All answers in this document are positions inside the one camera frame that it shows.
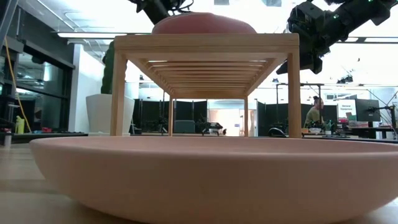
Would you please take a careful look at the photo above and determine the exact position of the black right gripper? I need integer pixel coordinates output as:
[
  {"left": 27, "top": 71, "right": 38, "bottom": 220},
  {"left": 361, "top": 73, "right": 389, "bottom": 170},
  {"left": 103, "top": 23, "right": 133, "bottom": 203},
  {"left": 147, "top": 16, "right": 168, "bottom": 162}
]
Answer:
[{"left": 275, "top": 1, "right": 346, "bottom": 76}]

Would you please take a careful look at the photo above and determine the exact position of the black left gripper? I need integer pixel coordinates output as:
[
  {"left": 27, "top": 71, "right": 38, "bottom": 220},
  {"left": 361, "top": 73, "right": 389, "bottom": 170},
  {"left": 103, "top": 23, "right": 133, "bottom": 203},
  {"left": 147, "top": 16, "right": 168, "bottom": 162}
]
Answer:
[{"left": 127, "top": 0, "right": 195, "bottom": 26}]

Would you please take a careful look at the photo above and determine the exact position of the dark pink plate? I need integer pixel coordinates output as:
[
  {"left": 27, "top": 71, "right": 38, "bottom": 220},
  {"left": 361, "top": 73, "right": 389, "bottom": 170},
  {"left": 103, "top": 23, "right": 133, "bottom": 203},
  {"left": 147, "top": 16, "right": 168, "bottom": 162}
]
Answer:
[{"left": 151, "top": 12, "right": 257, "bottom": 34}]

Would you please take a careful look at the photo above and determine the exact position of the slatted wooden shelf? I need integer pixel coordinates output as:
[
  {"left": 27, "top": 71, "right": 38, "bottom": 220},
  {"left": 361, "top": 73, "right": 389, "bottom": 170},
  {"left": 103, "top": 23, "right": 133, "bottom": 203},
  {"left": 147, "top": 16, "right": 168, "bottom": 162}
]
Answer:
[{"left": 110, "top": 33, "right": 302, "bottom": 139}]

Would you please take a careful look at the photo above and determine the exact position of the black partition screen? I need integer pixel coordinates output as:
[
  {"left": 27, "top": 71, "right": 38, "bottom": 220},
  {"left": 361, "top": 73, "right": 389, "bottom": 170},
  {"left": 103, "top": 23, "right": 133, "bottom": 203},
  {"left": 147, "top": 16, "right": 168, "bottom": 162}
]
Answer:
[
  {"left": 256, "top": 101, "right": 338, "bottom": 137},
  {"left": 133, "top": 98, "right": 208, "bottom": 134}
]

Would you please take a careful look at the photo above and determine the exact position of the person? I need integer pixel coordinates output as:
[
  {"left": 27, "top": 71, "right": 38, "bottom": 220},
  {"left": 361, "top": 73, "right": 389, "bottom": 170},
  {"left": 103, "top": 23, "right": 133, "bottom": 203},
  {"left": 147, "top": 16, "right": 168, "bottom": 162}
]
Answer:
[{"left": 303, "top": 95, "right": 326, "bottom": 129}]

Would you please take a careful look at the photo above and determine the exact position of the white sign board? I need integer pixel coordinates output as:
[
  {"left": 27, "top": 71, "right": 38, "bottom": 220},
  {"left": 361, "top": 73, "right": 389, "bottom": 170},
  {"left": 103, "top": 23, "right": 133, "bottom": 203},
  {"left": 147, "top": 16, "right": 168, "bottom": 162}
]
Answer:
[{"left": 337, "top": 99, "right": 357, "bottom": 119}]

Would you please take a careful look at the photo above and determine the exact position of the green cactus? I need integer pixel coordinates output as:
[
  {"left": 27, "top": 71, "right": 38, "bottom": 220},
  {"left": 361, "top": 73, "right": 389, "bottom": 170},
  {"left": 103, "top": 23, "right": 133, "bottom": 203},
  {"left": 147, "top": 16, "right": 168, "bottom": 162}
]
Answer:
[{"left": 101, "top": 40, "right": 128, "bottom": 95}]

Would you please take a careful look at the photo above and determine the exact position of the black computer monitor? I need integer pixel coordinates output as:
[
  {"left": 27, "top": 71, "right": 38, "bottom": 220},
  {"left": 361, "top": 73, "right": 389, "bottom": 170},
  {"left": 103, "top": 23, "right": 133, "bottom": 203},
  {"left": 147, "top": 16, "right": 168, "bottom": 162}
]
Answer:
[{"left": 355, "top": 98, "right": 382, "bottom": 123}]

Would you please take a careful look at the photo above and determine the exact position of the black machine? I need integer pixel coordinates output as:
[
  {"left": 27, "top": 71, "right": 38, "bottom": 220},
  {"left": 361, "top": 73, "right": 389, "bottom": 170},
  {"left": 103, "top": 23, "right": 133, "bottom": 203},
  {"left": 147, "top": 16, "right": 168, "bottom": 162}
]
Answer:
[{"left": 200, "top": 121, "right": 224, "bottom": 136}]

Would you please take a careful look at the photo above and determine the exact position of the grey box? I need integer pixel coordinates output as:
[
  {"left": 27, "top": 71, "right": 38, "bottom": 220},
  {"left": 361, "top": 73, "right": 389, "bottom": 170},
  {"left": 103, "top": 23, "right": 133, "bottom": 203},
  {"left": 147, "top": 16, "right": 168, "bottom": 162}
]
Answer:
[{"left": 173, "top": 119, "right": 196, "bottom": 134}]

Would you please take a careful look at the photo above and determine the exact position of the yellow-green bottle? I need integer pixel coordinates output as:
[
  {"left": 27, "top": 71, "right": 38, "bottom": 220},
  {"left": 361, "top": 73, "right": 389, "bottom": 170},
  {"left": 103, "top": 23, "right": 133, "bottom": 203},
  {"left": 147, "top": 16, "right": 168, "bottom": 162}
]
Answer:
[{"left": 14, "top": 115, "right": 25, "bottom": 134}]

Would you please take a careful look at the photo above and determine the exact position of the black aluminium table frame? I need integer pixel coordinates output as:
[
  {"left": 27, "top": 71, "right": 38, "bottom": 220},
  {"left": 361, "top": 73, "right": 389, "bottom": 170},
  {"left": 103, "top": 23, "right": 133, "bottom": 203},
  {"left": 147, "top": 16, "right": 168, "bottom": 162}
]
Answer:
[{"left": 11, "top": 132, "right": 398, "bottom": 144}]

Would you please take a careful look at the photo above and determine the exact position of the yellow cable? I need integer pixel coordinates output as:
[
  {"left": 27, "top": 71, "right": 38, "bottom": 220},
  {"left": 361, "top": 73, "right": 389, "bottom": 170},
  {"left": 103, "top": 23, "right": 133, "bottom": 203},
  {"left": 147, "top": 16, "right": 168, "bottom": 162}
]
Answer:
[{"left": 3, "top": 37, "right": 32, "bottom": 133}]

